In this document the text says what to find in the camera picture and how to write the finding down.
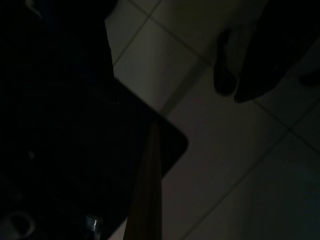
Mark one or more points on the light wooden table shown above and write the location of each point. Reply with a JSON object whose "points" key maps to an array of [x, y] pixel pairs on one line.
{"points": [[95, 155]]}

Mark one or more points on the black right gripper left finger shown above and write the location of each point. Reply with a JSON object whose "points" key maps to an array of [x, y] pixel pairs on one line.
{"points": [[82, 37]]}

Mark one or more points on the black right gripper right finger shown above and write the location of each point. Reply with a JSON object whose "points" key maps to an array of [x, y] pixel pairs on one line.
{"points": [[280, 50]]}

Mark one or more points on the dark robot right foot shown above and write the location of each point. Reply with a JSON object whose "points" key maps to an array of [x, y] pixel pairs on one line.
{"points": [[228, 65]]}

